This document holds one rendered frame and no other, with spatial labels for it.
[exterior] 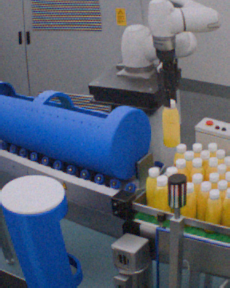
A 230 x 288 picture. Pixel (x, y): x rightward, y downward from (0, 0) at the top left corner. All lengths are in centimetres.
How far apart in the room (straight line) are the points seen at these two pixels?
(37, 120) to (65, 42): 192
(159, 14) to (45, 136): 79
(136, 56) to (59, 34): 151
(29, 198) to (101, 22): 216
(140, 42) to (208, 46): 238
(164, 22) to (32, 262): 110
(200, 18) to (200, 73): 333
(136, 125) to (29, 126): 47
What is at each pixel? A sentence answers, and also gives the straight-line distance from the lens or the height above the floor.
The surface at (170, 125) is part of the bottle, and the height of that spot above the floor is 122.
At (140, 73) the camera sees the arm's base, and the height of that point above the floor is 112.
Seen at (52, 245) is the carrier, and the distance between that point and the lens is 226.
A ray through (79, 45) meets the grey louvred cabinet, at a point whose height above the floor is 88.
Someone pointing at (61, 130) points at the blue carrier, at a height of 116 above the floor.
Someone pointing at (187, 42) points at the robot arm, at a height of 129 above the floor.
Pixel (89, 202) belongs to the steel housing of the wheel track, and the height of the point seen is 85.
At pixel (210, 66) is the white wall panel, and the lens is 535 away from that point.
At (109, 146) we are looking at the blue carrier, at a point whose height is 115.
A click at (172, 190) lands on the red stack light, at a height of 123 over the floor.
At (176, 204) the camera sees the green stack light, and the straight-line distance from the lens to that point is 187.
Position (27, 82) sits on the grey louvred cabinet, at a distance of 475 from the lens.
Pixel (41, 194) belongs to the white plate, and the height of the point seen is 104.
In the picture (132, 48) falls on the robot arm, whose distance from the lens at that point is 296.
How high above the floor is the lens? 224
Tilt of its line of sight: 28 degrees down
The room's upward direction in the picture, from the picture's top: 5 degrees counter-clockwise
